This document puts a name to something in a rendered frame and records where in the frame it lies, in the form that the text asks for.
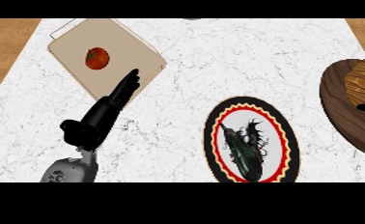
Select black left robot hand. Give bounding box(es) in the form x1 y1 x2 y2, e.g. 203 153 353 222
59 68 142 152

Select dark green croissant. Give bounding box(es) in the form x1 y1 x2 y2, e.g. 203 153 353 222
219 118 269 182

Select black red patterned plate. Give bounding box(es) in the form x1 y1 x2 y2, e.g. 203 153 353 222
203 96 302 183

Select brown wooden bowl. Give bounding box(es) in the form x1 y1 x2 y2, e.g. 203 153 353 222
318 58 365 154

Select red tomato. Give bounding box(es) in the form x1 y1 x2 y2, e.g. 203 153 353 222
84 46 111 70

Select beige cutting board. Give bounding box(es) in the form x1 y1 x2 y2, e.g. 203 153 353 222
47 18 169 102

